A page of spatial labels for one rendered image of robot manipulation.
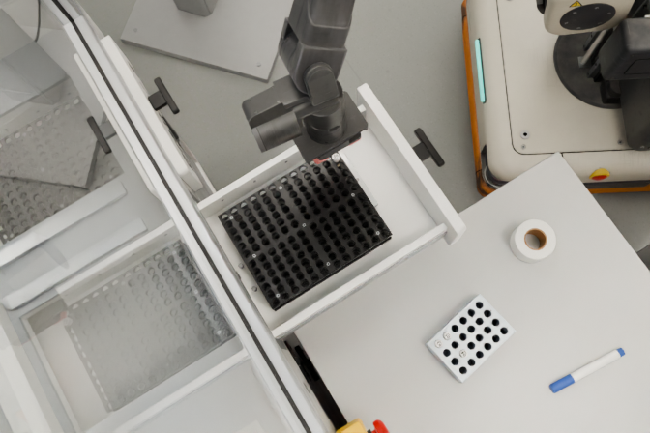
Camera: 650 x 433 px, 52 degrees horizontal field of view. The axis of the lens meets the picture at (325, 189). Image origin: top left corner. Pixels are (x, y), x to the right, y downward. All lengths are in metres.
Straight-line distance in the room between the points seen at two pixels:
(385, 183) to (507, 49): 0.84
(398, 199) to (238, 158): 1.00
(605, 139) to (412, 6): 0.77
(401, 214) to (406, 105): 0.99
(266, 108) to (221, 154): 1.27
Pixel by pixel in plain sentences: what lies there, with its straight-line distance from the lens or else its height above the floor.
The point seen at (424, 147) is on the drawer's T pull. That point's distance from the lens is 1.10.
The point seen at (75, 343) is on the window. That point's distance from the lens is 0.34.
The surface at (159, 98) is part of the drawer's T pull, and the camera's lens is 1.17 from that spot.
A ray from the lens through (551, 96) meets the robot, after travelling 1.87.
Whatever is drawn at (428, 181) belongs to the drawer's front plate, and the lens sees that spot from 1.06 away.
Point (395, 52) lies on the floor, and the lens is 2.18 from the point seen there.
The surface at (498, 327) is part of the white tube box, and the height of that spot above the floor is 0.80.
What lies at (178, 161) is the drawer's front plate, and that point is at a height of 0.93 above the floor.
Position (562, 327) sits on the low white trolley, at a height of 0.76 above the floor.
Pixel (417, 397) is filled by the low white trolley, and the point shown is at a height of 0.76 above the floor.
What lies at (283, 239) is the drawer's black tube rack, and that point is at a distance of 1.07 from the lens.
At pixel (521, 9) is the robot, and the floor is 0.28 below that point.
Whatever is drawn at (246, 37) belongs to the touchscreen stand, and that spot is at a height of 0.04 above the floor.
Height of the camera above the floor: 1.95
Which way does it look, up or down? 75 degrees down
